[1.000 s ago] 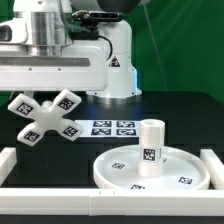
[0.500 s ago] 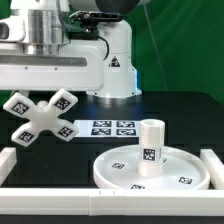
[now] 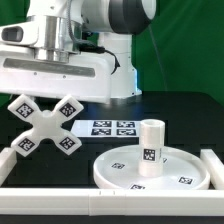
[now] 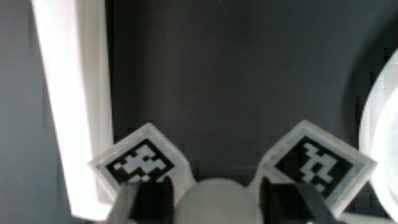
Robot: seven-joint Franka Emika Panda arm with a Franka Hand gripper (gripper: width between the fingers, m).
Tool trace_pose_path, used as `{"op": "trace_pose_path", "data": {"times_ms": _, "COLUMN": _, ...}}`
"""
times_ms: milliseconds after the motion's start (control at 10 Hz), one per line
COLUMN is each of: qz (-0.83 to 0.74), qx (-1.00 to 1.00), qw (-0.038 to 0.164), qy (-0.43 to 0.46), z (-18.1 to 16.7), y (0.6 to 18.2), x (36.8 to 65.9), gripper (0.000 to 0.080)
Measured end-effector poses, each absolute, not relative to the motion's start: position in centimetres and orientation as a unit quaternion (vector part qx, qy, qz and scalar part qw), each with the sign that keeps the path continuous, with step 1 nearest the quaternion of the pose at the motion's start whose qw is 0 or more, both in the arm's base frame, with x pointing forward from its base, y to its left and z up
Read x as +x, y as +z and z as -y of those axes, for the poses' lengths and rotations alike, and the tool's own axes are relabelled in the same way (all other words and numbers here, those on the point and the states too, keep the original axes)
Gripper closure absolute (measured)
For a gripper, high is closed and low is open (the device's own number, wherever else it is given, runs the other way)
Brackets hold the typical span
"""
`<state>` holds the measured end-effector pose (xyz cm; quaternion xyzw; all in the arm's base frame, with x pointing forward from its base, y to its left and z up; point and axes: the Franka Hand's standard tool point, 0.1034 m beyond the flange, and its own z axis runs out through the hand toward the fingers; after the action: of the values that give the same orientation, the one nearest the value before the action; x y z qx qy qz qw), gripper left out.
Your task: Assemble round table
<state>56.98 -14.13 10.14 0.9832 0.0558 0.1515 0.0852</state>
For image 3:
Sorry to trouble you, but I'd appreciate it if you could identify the white marker tag sheet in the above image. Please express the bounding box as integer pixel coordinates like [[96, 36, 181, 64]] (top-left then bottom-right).
[[71, 120, 140, 138]]

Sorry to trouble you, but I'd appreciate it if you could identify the white cross-shaped table base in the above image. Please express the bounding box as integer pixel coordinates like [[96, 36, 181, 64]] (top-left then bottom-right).
[[8, 94, 84, 157]]

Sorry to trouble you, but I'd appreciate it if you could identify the white U-shaped fence frame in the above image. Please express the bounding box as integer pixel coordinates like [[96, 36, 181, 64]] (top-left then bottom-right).
[[0, 149, 224, 216]]

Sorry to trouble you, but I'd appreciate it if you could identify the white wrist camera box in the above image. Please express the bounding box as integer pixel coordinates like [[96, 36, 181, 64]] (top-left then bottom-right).
[[0, 22, 39, 46]]

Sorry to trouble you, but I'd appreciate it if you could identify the white round table top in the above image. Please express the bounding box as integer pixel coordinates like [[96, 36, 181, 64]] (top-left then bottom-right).
[[93, 145, 210, 190]]

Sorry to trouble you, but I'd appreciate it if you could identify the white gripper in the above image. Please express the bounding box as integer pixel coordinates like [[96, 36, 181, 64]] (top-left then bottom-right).
[[0, 44, 114, 103]]

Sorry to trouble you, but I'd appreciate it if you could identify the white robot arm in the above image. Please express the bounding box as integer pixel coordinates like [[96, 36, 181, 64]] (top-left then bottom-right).
[[0, 0, 157, 103]]

